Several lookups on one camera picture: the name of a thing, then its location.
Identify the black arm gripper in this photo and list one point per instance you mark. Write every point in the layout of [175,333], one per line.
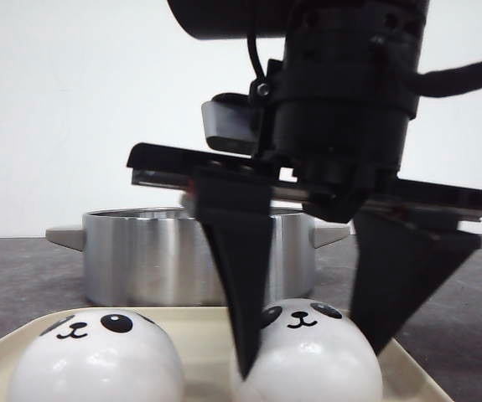
[331,139]

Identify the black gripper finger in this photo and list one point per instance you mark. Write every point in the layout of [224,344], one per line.
[234,213]

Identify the stainless steel steamer pot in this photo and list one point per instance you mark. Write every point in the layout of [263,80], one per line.
[160,257]

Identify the panda bun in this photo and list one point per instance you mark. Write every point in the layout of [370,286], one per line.
[310,351]
[99,355]

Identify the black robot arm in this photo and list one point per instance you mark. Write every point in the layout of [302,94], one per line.
[325,31]

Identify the cream plastic tray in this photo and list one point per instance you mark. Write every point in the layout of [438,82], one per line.
[202,336]

